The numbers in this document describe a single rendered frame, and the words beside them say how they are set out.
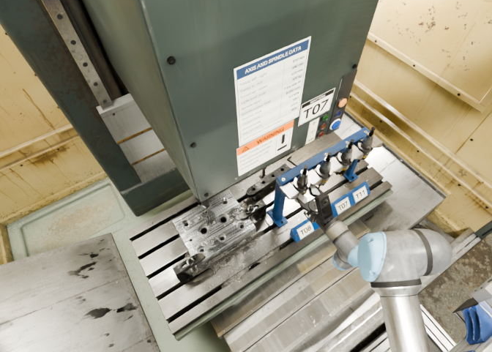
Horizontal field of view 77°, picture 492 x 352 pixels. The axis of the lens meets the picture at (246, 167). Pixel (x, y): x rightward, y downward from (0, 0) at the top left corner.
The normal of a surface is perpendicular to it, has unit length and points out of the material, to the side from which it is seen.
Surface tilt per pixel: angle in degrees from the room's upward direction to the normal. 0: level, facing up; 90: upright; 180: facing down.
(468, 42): 90
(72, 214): 0
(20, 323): 24
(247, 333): 8
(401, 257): 17
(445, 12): 90
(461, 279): 0
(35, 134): 90
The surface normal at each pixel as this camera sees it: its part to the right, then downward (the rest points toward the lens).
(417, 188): -0.37, -0.33
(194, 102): 0.54, 0.68
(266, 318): -0.15, -0.51
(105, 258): 0.32, -0.71
